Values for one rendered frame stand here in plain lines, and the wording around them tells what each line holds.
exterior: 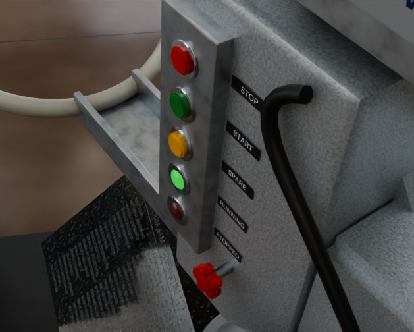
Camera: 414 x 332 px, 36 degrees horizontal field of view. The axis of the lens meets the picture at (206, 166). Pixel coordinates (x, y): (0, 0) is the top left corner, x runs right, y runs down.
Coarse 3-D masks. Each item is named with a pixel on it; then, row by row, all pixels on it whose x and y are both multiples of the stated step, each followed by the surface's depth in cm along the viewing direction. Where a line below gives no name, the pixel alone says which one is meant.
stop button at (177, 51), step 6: (174, 48) 55; (180, 48) 54; (174, 54) 55; (180, 54) 54; (186, 54) 54; (174, 60) 55; (180, 60) 54; (186, 60) 54; (174, 66) 55; (180, 66) 55; (186, 66) 54; (180, 72) 55; (186, 72) 55
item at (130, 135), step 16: (144, 80) 107; (80, 96) 103; (144, 96) 108; (80, 112) 104; (96, 112) 101; (112, 112) 107; (128, 112) 108; (144, 112) 108; (96, 128) 101; (112, 128) 105; (128, 128) 105; (144, 128) 105; (112, 144) 98; (128, 144) 103; (144, 144) 103; (128, 160) 95; (144, 160) 101; (128, 176) 98; (144, 176) 93; (144, 192) 95
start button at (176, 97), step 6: (174, 96) 58; (180, 96) 57; (174, 102) 58; (180, 102) 57; (186, 102) 57; (174, 108) 59; (180, 108) 58; (186, 108) 58; (174, 114) 59; (180, 114) 58; (186, 114) 58
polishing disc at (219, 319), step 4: (216, 316) 105; (220, 316) 105; (212, 320) 105; (216, 320) 105; (220, 320) 105; (224, 320) 105; (208, 324) 104; (212, 324) 104; (216, 324) 104; (220, 324) 104; (208, 328) 104; (212, 328) 104; (216, 328) 104
